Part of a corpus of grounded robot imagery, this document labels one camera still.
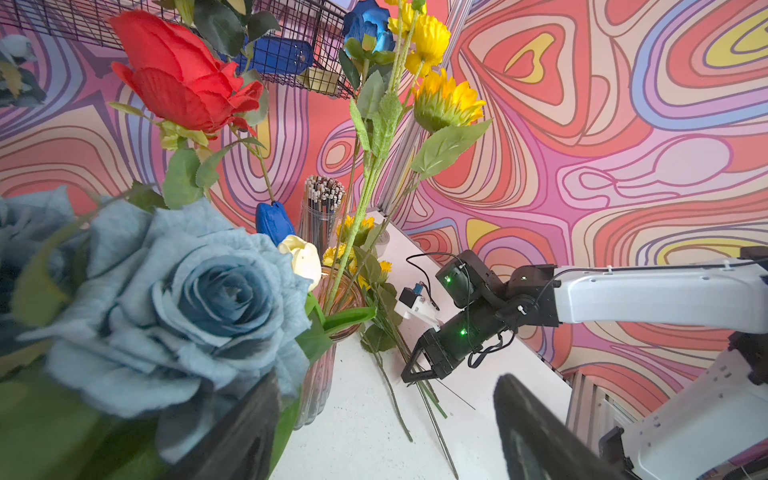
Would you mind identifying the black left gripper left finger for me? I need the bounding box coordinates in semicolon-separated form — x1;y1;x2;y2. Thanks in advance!
167;372;280;479

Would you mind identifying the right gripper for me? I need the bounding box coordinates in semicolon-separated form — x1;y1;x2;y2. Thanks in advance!
401;305;509;384

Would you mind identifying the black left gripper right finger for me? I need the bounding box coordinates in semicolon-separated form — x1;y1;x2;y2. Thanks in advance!
493;374;623;480

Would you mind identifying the yellow tulip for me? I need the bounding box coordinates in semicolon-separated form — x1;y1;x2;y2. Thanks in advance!
415;381;460;480

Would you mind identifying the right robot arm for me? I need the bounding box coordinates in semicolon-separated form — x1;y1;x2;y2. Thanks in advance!
401;246;767;385

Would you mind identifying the pink ribbed glass vase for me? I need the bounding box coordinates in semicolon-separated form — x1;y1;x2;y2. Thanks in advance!
294;273;367;430

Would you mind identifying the white tulip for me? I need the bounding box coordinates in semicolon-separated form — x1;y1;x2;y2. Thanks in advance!
278;235;322;292

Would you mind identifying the blue tulip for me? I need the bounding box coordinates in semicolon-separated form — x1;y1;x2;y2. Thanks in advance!
255;201;295;245

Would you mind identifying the tall yellow flower sprig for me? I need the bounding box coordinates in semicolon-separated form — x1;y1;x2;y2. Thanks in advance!
323;0;493;313

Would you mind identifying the blue object in basket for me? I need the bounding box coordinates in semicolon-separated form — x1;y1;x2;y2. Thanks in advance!
238;36;314;75

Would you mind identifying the red rose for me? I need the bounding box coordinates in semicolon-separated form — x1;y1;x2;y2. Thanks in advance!
107;8;265;139

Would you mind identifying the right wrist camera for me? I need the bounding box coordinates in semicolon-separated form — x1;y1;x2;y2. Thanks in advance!
394;282;442;328

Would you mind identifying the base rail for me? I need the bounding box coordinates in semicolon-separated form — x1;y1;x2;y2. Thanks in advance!
566;333;767;479

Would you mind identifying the back wire basket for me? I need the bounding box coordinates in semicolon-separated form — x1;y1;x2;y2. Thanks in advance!
1;1;353;98

